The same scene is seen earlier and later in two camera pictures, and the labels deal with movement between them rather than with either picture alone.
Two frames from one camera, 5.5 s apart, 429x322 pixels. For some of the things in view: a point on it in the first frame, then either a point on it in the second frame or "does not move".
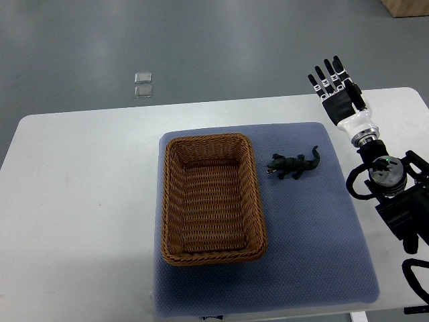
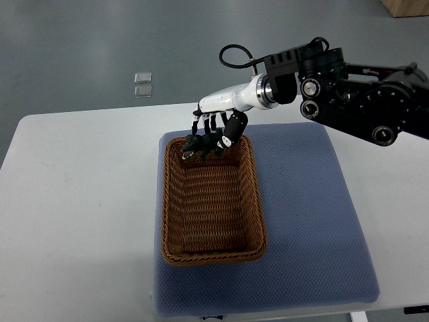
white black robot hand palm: (340, 106) → (241, 98)
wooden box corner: (407, 8) does not move
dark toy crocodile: (284, 165) → (202, 145)
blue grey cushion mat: (316, 257) does not move
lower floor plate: (143, 92) does not move
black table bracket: (415, 310) does not move
